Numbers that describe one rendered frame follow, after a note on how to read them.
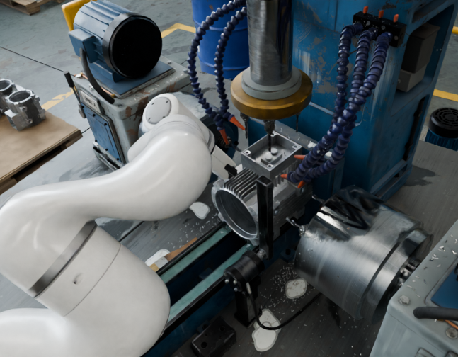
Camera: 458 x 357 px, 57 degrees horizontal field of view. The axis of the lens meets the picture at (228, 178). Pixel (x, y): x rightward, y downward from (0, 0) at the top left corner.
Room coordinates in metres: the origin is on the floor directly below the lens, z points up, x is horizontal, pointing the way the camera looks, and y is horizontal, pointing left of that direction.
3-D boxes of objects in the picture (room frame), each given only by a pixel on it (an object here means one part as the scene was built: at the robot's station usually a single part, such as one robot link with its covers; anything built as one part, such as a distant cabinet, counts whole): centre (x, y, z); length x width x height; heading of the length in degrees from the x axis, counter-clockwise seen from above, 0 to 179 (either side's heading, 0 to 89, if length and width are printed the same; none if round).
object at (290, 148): (0.80, -0.11, 1.11); 0.12 x 0.11 x 0.07; 129
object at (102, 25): (1.24, 0.34, 1.16); 0.33 x 0.26 x 0.42; 39
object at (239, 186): (0.77, -0.08, 1.02); 0.20 x 0.19 x 0.19; 129
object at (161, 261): (0.74, 0.20, 0.80); 0.21 x 0.05 x 0.01; 126
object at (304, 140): (0.87, -0.21, 0.97); 0.30 x 0.11 x 0.34; 39
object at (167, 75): (1.23, 0.29, 0.99); 0.35 x 0.31 x 0.37; 39
